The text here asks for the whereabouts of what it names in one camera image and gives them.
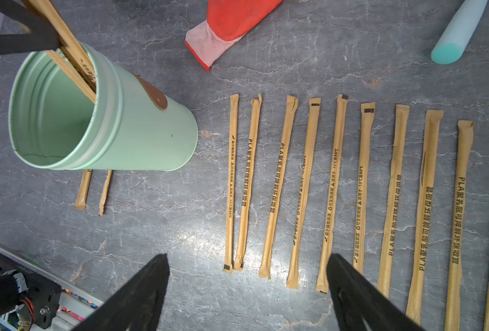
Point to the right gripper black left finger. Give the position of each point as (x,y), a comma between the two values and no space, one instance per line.
(138,304)

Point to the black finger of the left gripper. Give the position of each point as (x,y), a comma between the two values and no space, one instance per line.
(42,35)

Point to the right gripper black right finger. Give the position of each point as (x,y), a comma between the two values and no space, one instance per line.
(358,304)

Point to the thirteenth brown paper straw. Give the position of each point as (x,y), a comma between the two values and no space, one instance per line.
(83,190)

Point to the bundle of brown paper straws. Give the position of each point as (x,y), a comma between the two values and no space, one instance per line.
(75,62)

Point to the mint green storage cup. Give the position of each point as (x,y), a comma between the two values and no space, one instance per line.
(53,125)

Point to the red hand-shaped scraper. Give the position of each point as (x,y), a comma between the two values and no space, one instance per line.
(227,22)

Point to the teal small spatula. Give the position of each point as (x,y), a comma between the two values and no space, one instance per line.
(454,40)

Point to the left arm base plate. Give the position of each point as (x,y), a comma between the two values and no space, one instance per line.
(28,294)

